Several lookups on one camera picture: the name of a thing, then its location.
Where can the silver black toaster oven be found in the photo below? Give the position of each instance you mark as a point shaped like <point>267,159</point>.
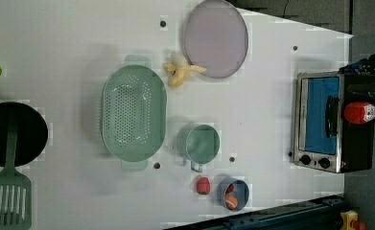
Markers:
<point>323,139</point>

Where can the red ketchup bottle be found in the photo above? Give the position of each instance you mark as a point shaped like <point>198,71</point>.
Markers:
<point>359,113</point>

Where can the red strawberry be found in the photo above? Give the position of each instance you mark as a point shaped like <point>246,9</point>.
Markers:
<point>203,186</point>

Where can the blue metal frame rail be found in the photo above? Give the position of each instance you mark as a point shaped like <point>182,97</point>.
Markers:
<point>316,214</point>

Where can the peeled banana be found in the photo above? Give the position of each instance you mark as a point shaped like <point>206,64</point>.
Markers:
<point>181,69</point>

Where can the green mug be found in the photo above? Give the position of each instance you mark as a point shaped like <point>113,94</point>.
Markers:
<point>200,144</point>

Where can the blue cup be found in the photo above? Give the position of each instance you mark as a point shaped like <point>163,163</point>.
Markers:
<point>236,187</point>

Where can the green oval colander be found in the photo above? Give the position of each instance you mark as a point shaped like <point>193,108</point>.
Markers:
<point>133,113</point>

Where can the grey round plate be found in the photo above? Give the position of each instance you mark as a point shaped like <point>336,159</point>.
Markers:
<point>216,38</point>

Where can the green slotted spatula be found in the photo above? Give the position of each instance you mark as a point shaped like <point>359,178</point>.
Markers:
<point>15,188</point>

